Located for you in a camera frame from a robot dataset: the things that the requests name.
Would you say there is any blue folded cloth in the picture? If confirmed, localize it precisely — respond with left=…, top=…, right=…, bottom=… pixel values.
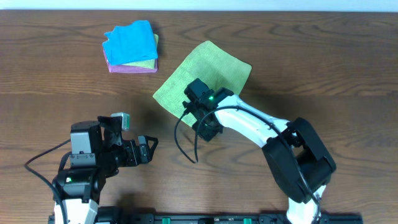
left=102, top=21, right=158, bottom=65

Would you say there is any green folded cloth in stack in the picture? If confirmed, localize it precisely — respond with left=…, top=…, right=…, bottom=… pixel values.
left=123, top=33, right=160, bottom=70

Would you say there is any light green cloth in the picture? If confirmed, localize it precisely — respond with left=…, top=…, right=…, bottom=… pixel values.
left=153, top=40, right=252, bottom=118

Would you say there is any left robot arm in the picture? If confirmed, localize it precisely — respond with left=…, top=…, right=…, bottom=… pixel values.
left=49, top=116, right=159, bottom=224

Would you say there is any left black cable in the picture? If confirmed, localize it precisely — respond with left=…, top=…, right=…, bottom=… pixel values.
left=24, top=138, right=73, bottom=224

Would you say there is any right black cable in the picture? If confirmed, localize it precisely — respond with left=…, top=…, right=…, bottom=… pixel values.
left=174, top=105, right=323, bottom=218

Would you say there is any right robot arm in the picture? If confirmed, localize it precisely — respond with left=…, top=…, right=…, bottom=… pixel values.
left=183, top=87, right=336, bottom=223

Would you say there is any black cable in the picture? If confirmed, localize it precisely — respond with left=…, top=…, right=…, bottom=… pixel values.
left=174, top=105, right=323, bottom=218
left=24, top=138, right=73, bottom=224

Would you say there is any purple folded cloth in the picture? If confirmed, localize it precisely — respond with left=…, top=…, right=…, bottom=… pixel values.
left=104, top=52, right=158, bottom=73

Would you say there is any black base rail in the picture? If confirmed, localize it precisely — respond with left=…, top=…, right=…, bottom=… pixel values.
left=48, top=212, right=363, bottom=224

